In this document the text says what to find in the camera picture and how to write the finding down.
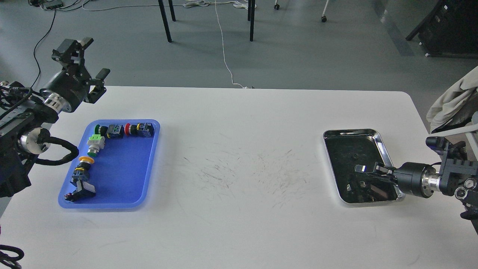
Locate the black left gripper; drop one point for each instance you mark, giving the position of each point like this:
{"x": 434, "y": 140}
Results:
{"x": 68, "y": 89}

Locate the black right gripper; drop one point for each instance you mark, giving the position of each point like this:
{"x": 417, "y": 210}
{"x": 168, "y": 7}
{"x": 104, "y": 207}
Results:
{"x": 418, "y": 179}

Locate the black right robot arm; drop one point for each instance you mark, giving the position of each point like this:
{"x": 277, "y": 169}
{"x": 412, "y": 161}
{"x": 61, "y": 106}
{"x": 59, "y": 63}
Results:
{"x": 457, "y": 176}

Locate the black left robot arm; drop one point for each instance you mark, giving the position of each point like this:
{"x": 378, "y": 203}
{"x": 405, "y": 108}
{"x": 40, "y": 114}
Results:
{"x": 24, "y": 139}

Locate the silver metal tray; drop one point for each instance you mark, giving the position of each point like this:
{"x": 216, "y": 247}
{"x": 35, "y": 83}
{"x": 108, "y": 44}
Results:
{"x": 356, "y": 189}

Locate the blue plastic tray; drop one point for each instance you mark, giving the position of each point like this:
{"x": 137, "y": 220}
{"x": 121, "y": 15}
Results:
{"x": 120, "y": 173}

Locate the green white indicator button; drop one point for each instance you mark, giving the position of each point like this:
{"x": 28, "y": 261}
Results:
{"x": 96, "y": 143}

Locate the red emergency stop button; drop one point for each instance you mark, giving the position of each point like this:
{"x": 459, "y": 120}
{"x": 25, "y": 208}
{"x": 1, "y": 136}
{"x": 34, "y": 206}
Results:
{"x": 130, "y": 129}

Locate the beige cloth on chair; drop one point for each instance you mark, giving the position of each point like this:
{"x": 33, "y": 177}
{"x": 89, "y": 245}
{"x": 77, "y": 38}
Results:
{"x": 456, "y": 106}

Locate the yellow mushroom push button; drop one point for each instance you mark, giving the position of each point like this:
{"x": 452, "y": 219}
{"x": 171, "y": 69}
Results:
{"x": 81, "y": 172}

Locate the black cabinet on floor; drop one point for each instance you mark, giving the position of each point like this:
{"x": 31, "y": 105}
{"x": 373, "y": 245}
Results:
{"x": 449, "y": 30}

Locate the green push button switch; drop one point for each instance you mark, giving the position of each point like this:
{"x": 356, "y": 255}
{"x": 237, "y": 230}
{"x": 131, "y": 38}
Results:
{"x": 112, "y": 131}

